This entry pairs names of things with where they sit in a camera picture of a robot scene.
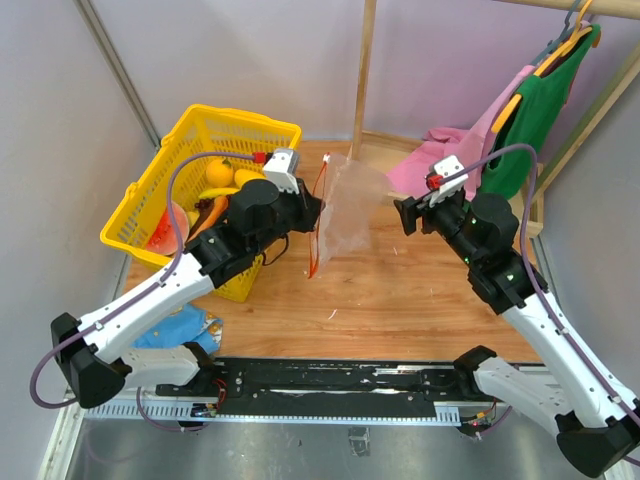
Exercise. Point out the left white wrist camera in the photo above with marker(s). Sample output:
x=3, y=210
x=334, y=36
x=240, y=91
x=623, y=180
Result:
x=281, y=168

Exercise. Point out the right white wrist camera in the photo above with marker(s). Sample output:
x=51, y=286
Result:
x=446, y=177

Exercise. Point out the blue patterned cloth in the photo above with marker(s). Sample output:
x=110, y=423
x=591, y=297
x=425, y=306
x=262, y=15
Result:
x=188, y=324

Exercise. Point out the green shirt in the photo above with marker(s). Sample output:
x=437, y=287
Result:
x=543, y=99

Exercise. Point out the yellow mango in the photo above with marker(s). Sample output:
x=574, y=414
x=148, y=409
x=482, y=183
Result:
x=243, y=176

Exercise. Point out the grey hanger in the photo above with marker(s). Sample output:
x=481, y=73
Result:
x=580, y=7

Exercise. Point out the yellow plastic basket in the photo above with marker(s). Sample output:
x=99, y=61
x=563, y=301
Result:
x=201, y=128

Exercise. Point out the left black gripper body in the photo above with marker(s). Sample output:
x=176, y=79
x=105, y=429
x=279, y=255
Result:
x=291, y=215

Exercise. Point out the watermelon slice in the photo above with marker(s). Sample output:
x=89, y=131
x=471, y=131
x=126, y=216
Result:
x=163, y=240

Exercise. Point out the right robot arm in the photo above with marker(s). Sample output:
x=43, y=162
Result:
x=593, y=417

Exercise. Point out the dark red grape bunch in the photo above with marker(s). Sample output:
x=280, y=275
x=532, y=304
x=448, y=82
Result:
x=204, y=204

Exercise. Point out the clear zip top bag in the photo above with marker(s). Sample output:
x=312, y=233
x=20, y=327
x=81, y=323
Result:
x=351, y=192

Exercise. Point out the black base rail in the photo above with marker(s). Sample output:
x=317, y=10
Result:
x=335, y=391

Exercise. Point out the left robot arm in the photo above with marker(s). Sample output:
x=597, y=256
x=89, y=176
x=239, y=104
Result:
x=91, y=351

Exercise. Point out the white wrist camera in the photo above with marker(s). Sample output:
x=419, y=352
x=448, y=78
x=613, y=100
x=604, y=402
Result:
x=281, y=168
x=446, y=177

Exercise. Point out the orange fruit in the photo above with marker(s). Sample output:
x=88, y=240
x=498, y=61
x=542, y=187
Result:
x=220, y=173

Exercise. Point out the pink shirt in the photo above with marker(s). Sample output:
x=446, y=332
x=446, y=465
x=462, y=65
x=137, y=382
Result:
x=469, y=145

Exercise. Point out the yellow banana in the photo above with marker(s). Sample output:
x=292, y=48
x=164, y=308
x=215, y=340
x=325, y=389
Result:
x=212, y=193

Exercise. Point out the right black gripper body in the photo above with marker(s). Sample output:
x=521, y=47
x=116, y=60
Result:
x=445, y=217

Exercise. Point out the yellow hanger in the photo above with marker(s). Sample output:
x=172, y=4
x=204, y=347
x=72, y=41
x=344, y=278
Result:
x=561, y=51

